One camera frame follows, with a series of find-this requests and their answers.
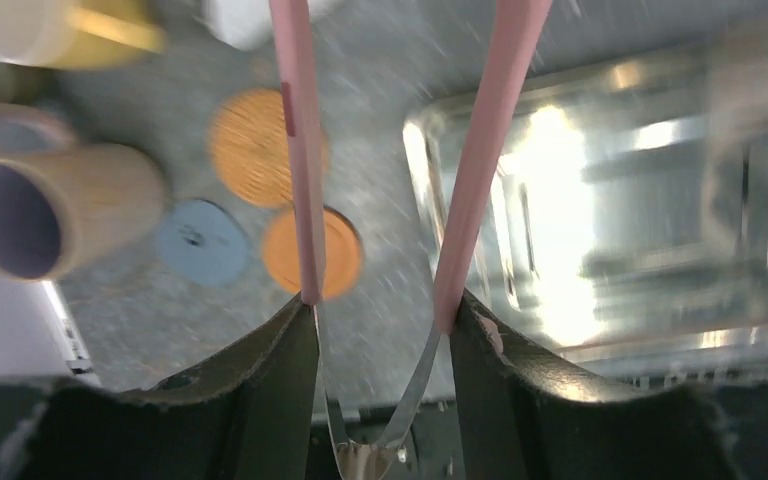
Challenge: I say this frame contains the round wooden coaster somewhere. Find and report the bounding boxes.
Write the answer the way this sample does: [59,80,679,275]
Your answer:
[261,208,364,300]

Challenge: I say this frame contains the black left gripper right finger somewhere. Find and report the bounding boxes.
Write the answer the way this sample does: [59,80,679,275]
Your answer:
[450,293,768,479]

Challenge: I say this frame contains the white three-tier dessert stand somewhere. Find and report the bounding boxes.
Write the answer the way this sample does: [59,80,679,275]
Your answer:
[201,0,341,51]

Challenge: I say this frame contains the stainless steel serving tray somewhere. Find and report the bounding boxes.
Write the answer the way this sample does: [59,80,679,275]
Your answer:
[402,19,768,386]

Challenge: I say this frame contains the woven rattan coaster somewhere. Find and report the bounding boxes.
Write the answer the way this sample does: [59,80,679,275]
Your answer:
[208,88,292,208]

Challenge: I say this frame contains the yellow mug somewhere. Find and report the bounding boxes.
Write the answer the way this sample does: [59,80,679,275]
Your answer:
[0,0,165,70]

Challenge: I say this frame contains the blue grey coaster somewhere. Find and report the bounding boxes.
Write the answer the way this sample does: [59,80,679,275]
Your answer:
[153,199,251,287]

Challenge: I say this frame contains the pink-handled metal tongs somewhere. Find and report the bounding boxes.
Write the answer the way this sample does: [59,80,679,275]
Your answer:
[269,1,551,479]

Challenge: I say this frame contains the pink tall mug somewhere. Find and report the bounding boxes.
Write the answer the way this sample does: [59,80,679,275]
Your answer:
[0,104,170,282]

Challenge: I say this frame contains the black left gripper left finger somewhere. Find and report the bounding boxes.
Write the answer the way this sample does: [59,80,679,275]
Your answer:
[0,299,319,479]

